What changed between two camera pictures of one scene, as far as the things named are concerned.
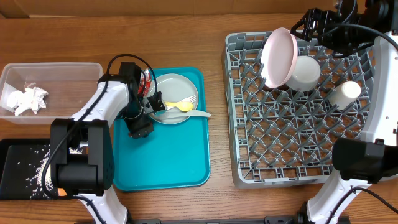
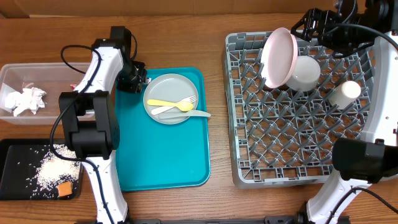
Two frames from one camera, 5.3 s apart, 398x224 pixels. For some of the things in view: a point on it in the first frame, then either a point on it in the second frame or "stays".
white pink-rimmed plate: x=278 y=58 stays
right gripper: x=324 y=17 stays
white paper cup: x=345 y=94 stays
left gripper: x=133 y=126 to x=137 y=84
